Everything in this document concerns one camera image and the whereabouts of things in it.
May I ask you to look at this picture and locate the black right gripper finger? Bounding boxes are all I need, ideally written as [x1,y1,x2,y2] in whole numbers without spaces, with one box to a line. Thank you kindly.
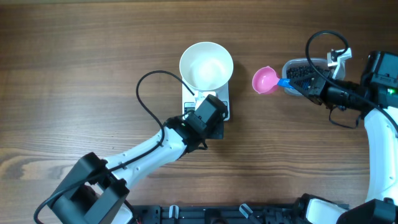
[288,71,323,80]
[289,79,313,99]

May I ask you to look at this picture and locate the pink scoop blue handle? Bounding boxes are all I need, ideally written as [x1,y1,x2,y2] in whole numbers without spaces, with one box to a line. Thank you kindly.
[252,66,294,95]

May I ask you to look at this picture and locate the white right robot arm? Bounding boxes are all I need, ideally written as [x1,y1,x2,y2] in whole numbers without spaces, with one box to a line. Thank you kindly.
[289,51,397,223]

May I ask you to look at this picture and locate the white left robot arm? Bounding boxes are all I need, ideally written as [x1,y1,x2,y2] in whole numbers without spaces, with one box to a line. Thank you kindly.
[33,95,228,223]

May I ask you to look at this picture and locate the white digital kitchen scale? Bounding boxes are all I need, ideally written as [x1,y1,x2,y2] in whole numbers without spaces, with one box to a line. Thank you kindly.
[182,83,231,121]

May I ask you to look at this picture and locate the cream white bowl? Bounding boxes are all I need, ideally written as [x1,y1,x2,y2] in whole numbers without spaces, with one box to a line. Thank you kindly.
[179,42,234,91]

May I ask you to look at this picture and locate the clear plastic bean container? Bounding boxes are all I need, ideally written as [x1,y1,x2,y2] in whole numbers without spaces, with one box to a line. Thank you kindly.
[282,58,332,96]

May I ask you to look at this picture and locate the black beans in container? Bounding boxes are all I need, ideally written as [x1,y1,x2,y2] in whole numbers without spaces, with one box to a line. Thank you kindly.
[286,65,317,90]

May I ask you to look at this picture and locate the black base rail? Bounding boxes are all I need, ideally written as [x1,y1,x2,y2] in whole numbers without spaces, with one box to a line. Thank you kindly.
[132,194,316,224]

